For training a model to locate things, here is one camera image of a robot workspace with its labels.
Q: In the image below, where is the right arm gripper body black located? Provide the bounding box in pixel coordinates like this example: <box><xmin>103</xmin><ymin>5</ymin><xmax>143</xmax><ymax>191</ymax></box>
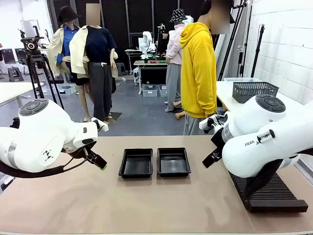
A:
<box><xmin>210</xmin><ymin>132</ymin><xmax>227</xmax><ymax>157</ymax></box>

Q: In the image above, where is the left arm gripper body black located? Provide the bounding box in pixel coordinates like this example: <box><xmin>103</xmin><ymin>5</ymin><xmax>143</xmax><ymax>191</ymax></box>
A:
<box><xmin>83</xmin><ymin>144</ymin><xmax>99</xmax><ymax>160</ymax></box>

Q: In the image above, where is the black plastic ESD tray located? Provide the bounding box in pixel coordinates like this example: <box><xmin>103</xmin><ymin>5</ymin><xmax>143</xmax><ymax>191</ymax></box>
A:
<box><xmin>156</xmin><ymin>147</ymin><xmax>192</xmax><ymax>178</ymax></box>
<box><xmin>118</xmin><ymin>148</ymin><xmax>154</xmax><ymax>179</ymax></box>

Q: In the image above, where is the white table with basket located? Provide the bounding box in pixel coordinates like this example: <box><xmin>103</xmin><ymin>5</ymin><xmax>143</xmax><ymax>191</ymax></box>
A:
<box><xmin>216</xmin><ymin>80</ymin><xmax>313</xmax><ymax>116</ymax></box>

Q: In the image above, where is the grey mesh basket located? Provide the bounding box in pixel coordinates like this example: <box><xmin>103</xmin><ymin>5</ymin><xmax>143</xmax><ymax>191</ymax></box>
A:
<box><xmin>232</xmin><ymin>81</ymin><xmax>280</xmax><ymax>104</ymax></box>

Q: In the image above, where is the clear shallow plastic box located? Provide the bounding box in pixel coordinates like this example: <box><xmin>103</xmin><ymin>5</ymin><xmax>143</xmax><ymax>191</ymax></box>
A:
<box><xmin>224</xmin><ymin>77</ymin><xmax>262</xmax><ymax>83</ymax></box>

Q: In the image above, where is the person in yellow hoodie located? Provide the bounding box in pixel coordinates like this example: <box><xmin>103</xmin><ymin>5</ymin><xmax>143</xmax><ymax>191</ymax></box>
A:
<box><xmin>179</xmin><ymin>0</ymin><xmax>232</xmax><ymax>136</ymax></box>

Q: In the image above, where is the black slotted board rack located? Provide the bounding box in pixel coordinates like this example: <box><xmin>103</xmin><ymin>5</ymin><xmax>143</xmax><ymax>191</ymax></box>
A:
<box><xmin>229</xmin><ymin>171</ymin><xmax>309</xmax><ymax>213</ymax></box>

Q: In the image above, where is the grey step stool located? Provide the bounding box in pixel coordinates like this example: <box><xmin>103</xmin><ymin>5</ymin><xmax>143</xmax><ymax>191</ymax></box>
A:
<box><xmin>115</xmin><ymin>62</ymin><xmax>128</xmax><ymax>76</ymax></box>

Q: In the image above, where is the black light stand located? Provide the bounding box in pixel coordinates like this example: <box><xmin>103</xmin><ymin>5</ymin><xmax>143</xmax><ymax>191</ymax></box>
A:
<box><xmin>250</xmin><ymin>23</ymin><xmax>266</xmax><ymax>78</ymax></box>

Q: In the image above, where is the grey work table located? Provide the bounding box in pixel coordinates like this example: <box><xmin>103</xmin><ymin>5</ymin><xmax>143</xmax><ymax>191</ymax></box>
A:
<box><xmin>133</xmin><ymin>60</ymin><xmax>169</xmax><ymax>95</ymax></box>

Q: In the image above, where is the mannequin with navy shirt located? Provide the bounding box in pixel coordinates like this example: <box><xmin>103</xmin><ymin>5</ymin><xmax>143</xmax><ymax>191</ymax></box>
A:
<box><xmin>69</xmin><ymin>3</ymin><xmax>120</xmax><ymax>125</ymax></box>

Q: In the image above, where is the mannequin with pink hoodie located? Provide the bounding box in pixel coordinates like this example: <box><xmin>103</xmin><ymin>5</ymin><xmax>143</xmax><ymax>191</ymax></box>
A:
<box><xmin>165</xmin><ymin>9</ymin><xmax>190</xmax><ymax>113</ymax></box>

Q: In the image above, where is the black step stool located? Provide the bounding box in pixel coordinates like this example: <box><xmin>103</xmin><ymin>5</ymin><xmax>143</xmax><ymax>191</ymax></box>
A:
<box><xmin>7</xmin><ymin>67</ymin><xmax>24</xmax><ymax>82</ymax></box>

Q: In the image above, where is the mannequin with black hat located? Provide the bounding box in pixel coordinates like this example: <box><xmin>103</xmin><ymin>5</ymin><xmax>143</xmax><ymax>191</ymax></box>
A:
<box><xmin>46</xmin><ymin>5</ymin><xmax>95</xmax><ymax>123</ymax></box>

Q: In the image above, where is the person in black clothes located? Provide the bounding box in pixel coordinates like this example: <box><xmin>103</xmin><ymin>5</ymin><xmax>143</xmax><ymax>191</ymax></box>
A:
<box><xmin>157</xmin><ymin>23</ymin><xmax>170</xmax><ymax>57</ymax></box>

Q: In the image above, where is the black computer monitor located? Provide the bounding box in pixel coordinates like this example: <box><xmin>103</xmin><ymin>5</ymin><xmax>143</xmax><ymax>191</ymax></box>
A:
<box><xmin>14</xmin><ymin>48</ymin><xmax>27</xmax><ymax>62</ymax></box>
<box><xmin>1</xmin><ymin>48</ymin><xmax>15</xmax><ymax>65</ymax></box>

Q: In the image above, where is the white board panel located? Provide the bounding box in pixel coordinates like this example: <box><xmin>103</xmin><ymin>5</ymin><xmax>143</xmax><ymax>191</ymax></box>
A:
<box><xmin>20</xmin><ymin>19</ymin><xmax>41</xmax><ymax>37</ymax></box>

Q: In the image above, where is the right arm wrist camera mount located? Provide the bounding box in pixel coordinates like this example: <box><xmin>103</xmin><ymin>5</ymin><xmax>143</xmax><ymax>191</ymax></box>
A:
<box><xmin>199</xmin><ymin>112</ymin><xmax>230</xmax><ymax>134</ymax></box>

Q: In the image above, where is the dark mannequin base plate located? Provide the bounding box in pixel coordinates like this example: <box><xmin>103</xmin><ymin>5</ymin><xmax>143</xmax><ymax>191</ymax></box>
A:
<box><xmin>106</xmin><ymin>112</ymin><xmax>123</xmax><ymax>121</ymax></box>

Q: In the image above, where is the left arm black cable sleeve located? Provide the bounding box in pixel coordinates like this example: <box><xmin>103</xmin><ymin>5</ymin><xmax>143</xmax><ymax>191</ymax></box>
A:
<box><xmin>0</xmin><ymin>146</ymin><xmax>89</xmax><ymax>179</ymax></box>

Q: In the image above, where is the black camera tripod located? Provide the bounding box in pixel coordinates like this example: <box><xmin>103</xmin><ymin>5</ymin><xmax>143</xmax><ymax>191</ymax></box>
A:
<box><xmin>25</xmin><ymin>53</ymin><xmax>66</xmax><ymax>111</ymax></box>

